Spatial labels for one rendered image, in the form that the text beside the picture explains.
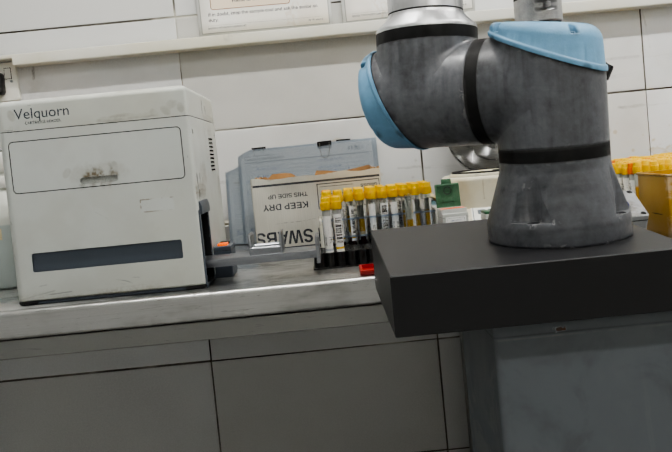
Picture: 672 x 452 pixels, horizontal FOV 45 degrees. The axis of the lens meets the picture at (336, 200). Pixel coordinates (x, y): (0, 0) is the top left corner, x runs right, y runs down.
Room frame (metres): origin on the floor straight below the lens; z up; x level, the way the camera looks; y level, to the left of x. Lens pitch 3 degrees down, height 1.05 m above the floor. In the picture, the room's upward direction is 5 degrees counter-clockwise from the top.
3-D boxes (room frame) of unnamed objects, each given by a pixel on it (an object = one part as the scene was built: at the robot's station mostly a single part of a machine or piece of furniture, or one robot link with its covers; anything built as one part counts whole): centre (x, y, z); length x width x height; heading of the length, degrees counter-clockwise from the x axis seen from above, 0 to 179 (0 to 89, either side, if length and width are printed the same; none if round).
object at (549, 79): (0.86, -0.23, 1.11); 0.13 x 0.12 x 0.14; 60
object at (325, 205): (1.30, -0.04, 0.93); 0.17 x 0.09 x 0.11; 91
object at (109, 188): (1.31, 0.33, 1.03); 0.31 x 0.27 x 0.30; 91
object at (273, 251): (1.22, 0.13, 0.92); 0.21 x 0.07 x 0.05; 91
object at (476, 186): (1.55, -0.33, 0.94); 0.30 x 0.24 x 0.12; 172
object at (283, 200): (1.61, 0.04, 0.95); 0.29 x 0.25 x 0.15; 1
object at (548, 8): (1.30, -0.35, 1.25); 0.08 x 0.08 x 0.05
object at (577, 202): (0.86, -0.24, 0.99); 0.15 x 0.15 x 0.10
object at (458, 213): (1.26, -0.18, 0.92); 0.05 x 0.04 x 0.06; 3
